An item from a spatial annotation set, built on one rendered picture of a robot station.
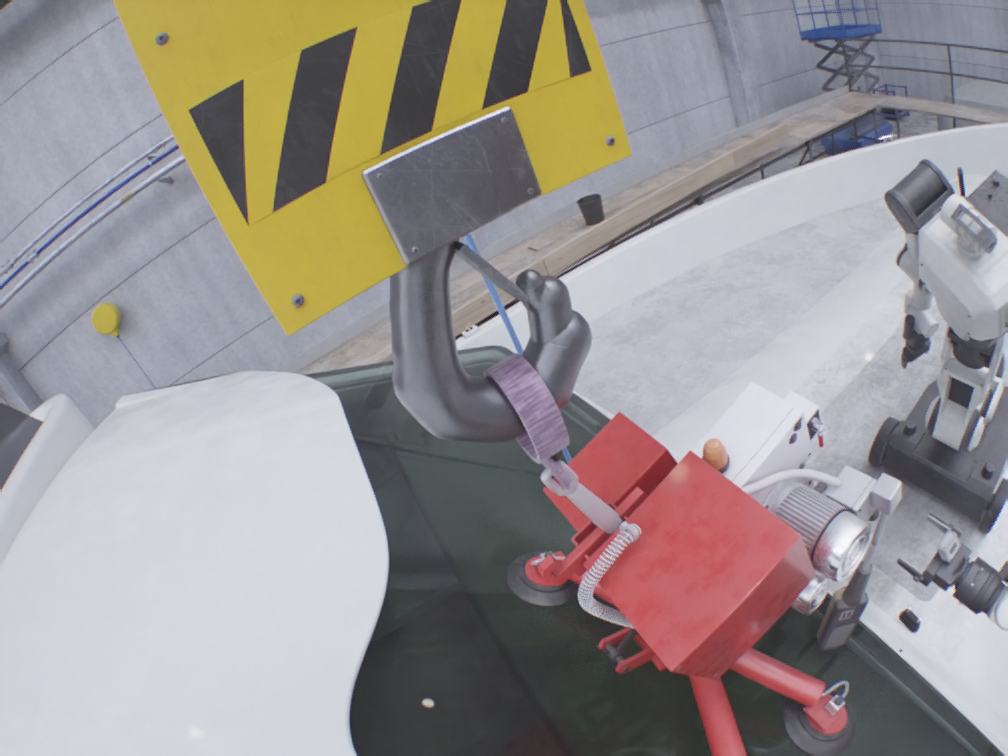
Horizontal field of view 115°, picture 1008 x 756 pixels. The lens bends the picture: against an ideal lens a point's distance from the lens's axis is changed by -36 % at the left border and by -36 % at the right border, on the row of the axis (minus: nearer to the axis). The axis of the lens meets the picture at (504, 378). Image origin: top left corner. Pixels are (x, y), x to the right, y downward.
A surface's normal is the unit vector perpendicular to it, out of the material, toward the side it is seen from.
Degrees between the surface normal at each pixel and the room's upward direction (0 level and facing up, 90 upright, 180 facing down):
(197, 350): 90
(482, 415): 76
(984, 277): 32
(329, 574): 21
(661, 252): 90
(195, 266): 90
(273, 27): 90
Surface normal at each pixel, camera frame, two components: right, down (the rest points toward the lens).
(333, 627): -0.05, -0.92
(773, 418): -0.58, -0.58
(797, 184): 0.14, 0.54
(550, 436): 0.42, 0.41
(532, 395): 0.13, -0.13
